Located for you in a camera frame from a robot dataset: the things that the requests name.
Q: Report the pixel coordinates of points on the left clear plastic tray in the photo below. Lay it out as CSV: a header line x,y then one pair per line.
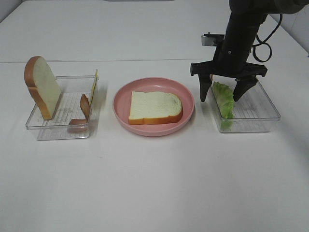
x,y
68,108

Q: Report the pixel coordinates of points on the pink round plate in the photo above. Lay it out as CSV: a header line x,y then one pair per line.
x,y
122,101

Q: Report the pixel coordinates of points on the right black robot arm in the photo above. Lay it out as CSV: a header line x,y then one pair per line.
x,y
247,16

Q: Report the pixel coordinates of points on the clear plastic tray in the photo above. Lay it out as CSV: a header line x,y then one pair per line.
x,y
68,108
253,112

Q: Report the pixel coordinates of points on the right clear plastic tray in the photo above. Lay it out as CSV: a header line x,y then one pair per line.
x,y
253,112

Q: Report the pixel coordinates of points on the yellow cheese slice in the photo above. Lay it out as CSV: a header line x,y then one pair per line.
x,y
93,87

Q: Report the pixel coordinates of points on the bread slice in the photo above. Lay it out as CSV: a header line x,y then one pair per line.
x,y
42,86
154,108

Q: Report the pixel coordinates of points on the green lettuce leaf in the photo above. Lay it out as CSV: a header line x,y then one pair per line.
x,y
223,106

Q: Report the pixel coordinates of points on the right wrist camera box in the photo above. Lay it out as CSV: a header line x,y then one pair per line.
x,y
210,39

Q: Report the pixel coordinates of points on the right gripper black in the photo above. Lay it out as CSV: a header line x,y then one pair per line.
x,y
228,62

